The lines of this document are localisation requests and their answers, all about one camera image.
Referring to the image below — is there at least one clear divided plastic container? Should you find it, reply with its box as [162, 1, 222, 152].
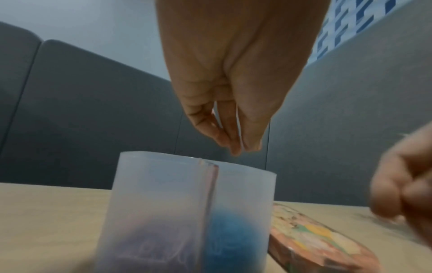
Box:
[96, 151, 278, 273]

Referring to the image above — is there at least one pink floral container lid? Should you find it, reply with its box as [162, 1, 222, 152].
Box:
[267, 202, 381, 273]

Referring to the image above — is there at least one heap of blue paper clips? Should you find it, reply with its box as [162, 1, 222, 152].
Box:
[202, 207, 271, 273]

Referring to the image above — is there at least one person's right hand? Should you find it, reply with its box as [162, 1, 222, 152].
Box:
[369, 124, 432, 248]

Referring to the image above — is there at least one person's left hand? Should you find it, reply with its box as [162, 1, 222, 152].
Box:
[154, 0, 330, 157]

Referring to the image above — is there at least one heap of pink paper clips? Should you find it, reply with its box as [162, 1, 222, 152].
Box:
[114, 213, 203, 267]

